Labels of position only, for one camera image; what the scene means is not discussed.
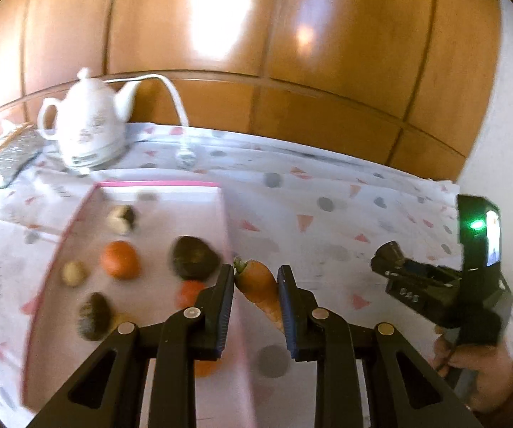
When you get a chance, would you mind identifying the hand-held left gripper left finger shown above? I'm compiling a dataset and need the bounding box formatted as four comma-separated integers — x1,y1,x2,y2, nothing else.
26,264,236,428

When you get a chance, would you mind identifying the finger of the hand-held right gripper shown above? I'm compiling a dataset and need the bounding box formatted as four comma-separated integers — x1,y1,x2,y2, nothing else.
370,241,408,278

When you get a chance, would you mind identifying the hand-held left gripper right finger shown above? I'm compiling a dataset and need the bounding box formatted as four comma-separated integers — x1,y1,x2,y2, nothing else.
277,265,484,428

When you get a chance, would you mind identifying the small red-orange fruit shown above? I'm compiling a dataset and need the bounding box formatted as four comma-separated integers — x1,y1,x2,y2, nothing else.
178,280,207,309

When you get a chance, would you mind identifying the orange carrot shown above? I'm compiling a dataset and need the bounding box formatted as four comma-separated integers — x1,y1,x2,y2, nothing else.
233,257,285,333

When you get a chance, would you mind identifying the dark avocado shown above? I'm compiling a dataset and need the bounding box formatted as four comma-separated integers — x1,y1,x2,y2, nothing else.
170,236,221,281

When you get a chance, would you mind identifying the large orange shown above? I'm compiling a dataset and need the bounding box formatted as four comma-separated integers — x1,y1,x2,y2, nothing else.
194,359,220,377

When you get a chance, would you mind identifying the pink rimmed white tray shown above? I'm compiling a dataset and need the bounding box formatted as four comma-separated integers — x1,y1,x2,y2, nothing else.
20,180,257,428

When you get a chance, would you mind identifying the large wood log piece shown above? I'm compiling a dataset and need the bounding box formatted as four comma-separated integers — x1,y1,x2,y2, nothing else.
77,292,113,341

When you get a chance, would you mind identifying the small wood log piece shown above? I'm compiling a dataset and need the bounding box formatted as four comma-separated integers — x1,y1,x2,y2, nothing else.
107,204,139,235

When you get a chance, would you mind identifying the person's right hand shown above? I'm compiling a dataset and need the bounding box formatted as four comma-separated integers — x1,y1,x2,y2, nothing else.
430,336,513,413

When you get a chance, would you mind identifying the white patterned tablecloth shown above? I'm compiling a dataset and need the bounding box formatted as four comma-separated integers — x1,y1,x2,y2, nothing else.
0,120,513,428

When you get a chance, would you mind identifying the orange tangerine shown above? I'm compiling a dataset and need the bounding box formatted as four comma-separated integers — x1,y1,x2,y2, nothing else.
101,241,142,281

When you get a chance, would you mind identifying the small beige potato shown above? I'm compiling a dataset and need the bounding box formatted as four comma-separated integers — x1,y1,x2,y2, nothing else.
62,261,88,287

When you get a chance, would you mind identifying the white ceramic electric kettle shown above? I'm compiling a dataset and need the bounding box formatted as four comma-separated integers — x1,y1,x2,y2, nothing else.
37,67,143,174

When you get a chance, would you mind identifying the patterned tissue box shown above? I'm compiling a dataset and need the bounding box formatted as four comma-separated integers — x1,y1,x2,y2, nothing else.
0,124,45,188

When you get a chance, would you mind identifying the wooden panelled cabinet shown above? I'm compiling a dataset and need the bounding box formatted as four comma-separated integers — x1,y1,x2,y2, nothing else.
0,0,502,183

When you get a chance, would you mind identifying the white power cable with plug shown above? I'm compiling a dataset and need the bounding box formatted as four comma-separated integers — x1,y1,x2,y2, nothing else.
105,73,198,171

